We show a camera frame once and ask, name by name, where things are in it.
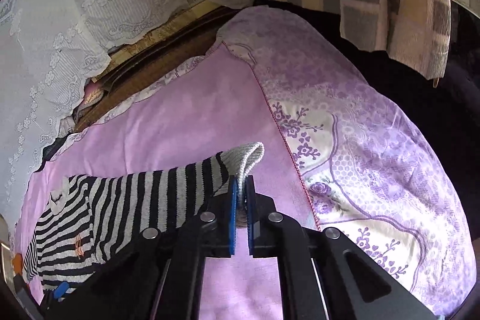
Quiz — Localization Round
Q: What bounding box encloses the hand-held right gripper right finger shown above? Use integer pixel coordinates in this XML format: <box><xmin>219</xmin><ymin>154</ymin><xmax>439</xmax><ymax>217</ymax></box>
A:
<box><xmin>244</xmin><ymin>177</ymin><xmax>440</xmax><ymax>320</ymax></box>

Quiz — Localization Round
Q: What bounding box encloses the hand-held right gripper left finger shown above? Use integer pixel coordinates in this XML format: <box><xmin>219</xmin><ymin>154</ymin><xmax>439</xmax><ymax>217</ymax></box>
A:
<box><xmin>39</xmin><ymin>175</ymin><xmax>241</xmax><ymax>320</ymax></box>

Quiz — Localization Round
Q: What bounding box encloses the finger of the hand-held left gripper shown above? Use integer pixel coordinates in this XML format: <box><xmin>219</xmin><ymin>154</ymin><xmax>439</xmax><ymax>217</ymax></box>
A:
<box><xmin>13</xmin><ymin>275</ymin><xmax>72</xmax><ymax>320</ymax></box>

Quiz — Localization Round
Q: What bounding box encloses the black grey striped knit sweater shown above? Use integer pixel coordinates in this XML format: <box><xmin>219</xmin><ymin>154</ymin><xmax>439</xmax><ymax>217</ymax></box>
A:
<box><xmin>22</xmin><ymin>142</ymin><xmax>265</xmax><ymax>292</ymax></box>

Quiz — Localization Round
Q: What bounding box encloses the pink blanket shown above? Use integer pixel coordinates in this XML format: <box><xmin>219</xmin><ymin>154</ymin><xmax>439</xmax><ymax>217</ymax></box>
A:
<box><xmin>15</xmin><ymin>43</ymin><xmax>319</xmax><ymax>320</ymax></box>

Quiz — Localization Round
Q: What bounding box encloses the purple floral bed quilt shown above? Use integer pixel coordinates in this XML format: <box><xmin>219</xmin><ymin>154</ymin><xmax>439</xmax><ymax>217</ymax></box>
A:
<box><xmin>176</xmin><ymin>7</ymin><xmax>473</xmax><ymax>317</ymax></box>

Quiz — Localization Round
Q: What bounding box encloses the dark cloth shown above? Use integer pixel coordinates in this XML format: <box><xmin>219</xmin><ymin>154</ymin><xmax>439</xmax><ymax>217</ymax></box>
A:
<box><xmin>40</xmin><ymin>134</ymin><xmax>76</xmax><ymax>165</ymax></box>

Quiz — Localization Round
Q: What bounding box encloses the white crumpled cloth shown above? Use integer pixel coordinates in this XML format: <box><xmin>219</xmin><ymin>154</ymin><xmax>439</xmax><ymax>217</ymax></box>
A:
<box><xmin>56</xmin><ymin>115</ymin><xmax>81</xmax><ymax>137</ymax></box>

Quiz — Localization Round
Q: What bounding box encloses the brown wooden headboard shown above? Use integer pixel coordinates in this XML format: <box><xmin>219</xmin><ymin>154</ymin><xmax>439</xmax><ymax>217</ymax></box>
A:
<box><xmin>75</xmin><ymin>0</ymin><xmax>241</xmax><ymax>133</ymax></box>

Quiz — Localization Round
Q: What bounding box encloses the pink zippered garment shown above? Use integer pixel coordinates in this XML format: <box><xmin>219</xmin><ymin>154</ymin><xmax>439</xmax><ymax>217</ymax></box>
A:
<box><xmin>80</xmin><ymin>82</ymin><xmax>109</xmax><ymax>111</ymax></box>

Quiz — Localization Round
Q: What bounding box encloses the white lace curtain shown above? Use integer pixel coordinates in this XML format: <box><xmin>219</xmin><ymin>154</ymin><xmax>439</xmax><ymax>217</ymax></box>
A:
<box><xmin>0</xmin><ymin>0</ymin><xmax>257</xmax><ymax>223</ymax></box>

